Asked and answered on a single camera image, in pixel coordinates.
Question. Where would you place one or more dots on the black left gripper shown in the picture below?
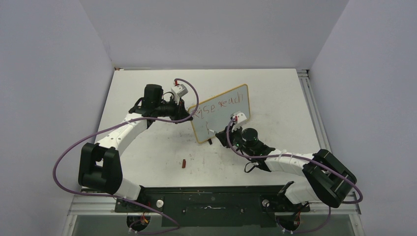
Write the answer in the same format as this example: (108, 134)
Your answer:
(180, 109)

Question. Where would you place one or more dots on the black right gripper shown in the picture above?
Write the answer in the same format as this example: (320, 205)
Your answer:
(223, 136)

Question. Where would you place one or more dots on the aluminium right side rail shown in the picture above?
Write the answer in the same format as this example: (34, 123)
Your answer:
(319, 128)

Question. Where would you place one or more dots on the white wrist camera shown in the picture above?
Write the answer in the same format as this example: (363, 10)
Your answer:
(179, 91)
(238, 119)

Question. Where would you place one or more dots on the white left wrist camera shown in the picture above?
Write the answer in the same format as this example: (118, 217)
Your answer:
(179, 91)

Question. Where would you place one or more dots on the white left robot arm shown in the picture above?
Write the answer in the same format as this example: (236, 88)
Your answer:
(100, 166)

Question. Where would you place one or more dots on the aluminium front frame rail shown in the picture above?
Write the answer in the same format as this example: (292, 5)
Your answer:
(86, 205)

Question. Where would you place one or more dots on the yellow framed whiteboard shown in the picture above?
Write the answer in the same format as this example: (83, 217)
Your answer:
(215, 113)

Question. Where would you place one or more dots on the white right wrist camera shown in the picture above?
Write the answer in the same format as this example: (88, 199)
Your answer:
(238, 119)

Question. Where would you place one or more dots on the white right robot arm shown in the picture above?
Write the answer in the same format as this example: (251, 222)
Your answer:
(326, 178)

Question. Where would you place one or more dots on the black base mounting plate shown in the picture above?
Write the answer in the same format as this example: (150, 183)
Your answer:
(226, 206)

